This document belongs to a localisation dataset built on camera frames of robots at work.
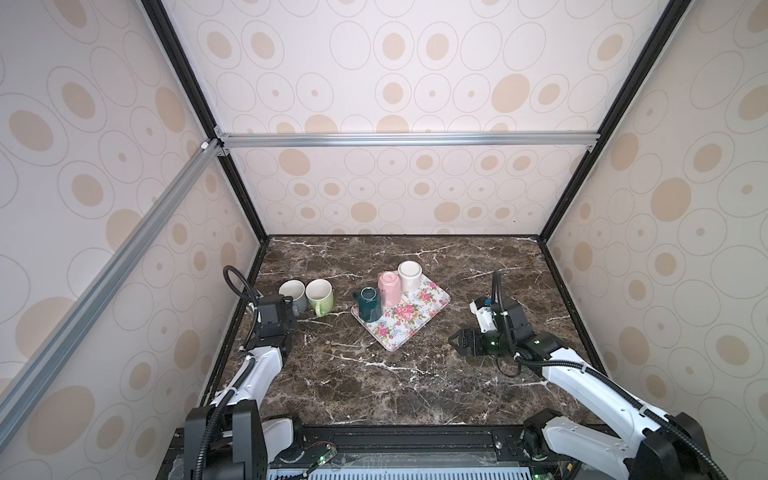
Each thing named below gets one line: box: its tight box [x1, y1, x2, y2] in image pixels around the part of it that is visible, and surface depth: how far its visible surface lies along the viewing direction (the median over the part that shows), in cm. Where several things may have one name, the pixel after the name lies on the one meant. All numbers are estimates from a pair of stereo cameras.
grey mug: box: [278, 279, 309, 314], surface depth 95 cm
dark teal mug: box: [353, 286, 383, 323], surface depth 92 cm
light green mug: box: [305, 278, 334, 317], surface depth 94 cm
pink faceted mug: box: [378, 271, 401, 307], surface depth 96 cm
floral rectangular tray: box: [350, 276, 451, 352], surface depth 99 cm
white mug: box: [397, 260, 423, 294], surface depth 102 cm
